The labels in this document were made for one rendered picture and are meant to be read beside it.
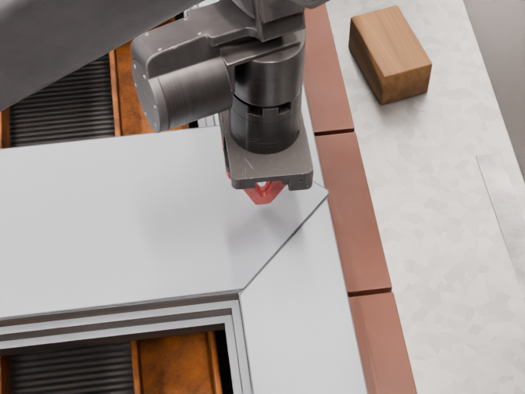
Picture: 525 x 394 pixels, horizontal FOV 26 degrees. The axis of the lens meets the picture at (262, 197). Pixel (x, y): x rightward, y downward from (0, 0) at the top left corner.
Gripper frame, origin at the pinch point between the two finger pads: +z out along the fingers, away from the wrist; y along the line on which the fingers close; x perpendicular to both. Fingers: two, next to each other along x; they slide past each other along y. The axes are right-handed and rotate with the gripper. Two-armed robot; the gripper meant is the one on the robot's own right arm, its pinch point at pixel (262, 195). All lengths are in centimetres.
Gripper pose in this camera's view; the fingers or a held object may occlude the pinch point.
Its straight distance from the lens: 99.2
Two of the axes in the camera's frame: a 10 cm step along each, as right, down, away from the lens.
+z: -0.2, 6.1, 8.0
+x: 9.9, -0.9, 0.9
